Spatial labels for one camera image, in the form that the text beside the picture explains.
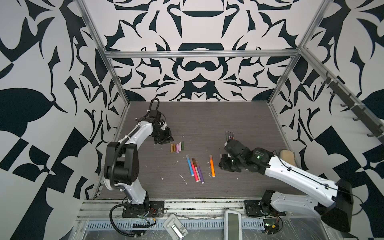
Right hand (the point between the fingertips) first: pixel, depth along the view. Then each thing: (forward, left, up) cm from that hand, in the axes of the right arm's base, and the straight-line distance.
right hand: (218, 165), depth 74 cm
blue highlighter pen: (+5, +14, -13) cm, 20 cm away
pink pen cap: (+16, +22, -12) cm, 30 cm away
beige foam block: (+10, -44, -13) cm, 47 cm away
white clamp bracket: (-24, +21, -12) cm, 34 cm away
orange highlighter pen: (+5, +2, -13) cm, 14 cm away
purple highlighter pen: (+1, +9, -13) cm, 16 cm away
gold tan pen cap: (+16, +24, -12) cm, 32 cm away
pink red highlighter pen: (+2, +12, -13) cm, 18 cm away
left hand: (+18, +24, -4) cm, 31 cm away
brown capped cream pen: (+7, +12, -13) cm, 19 cm away
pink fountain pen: (+24, -13, -14) cm, 30 cm away
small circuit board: (-24, -24, -16) cm, 37 cm away
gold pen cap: (+16, +26, -13) cm, 33 cm away
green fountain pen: (+24, -10, -14) cm, 30 cm away
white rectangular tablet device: (-24, -5, -10) cm, 26 cm away
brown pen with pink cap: (+23, -14, -15) cm, 31 cm away
